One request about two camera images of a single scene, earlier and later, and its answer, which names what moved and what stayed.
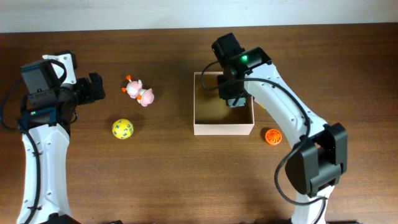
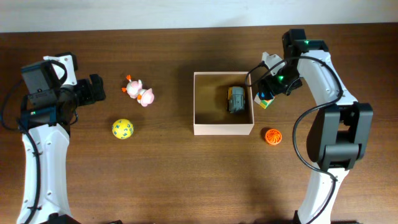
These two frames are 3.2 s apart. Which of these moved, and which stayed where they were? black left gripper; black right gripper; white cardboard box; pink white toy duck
Moved: black right gripper
Stayed: white cardboard box; pink white toy duck; black left gripper
